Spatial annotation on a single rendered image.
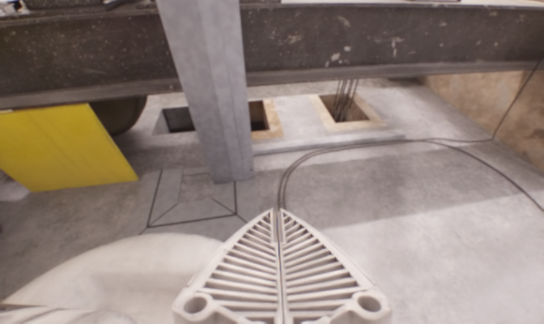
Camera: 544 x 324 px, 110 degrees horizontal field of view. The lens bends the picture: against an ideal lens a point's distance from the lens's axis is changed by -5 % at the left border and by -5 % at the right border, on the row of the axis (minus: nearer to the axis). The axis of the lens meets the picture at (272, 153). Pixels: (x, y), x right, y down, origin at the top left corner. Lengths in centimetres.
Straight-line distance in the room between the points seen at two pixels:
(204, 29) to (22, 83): 71
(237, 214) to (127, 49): 69
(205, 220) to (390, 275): 68
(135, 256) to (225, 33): 54
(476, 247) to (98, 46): 148
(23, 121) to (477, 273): 165
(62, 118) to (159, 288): 72
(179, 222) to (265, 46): 72
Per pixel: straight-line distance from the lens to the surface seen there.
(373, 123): 143
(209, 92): 68
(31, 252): 120
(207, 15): 61
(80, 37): 92
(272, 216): 17
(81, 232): 111
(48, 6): 91
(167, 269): 46
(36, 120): 107
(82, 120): 98
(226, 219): 86
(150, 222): 95
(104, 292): 57
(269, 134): 120
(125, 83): 93
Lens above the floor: 76
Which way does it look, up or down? 44 degrees down
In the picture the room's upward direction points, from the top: straight up
